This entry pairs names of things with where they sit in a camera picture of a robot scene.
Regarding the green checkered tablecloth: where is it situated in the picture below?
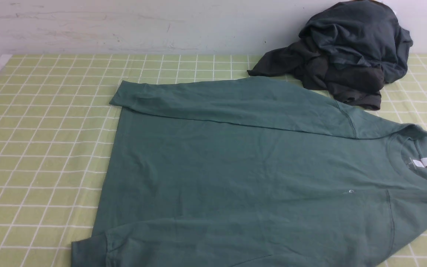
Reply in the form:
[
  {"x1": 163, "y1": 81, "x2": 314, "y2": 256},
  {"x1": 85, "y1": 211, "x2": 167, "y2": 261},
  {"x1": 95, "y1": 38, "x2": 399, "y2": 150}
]
[{"x1": 0, "y1": 54, "x2": 427, "y2": 267}]

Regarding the dark charcoal crumpled garment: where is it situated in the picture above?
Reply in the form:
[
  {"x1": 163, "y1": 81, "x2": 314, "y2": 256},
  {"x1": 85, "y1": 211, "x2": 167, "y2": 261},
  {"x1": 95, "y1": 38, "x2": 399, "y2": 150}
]
[{"x1": 248, "y1": 37, "x2": 384, "y2": 111}]

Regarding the green long-sleeve shirt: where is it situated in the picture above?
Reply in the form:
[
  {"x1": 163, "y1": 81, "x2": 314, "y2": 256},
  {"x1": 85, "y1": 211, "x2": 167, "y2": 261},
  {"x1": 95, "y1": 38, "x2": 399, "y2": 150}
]
[{"x1": 71, "y1": 77, "x2": 427, "y2": 267}]

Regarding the dark blue-grey crumpled garment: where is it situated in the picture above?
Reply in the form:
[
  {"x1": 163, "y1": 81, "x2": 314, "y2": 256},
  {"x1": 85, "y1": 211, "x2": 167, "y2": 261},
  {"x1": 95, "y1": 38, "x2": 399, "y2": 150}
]
[{"x1": 298, "y1": 0, "x2": 413, "y2": 83}]

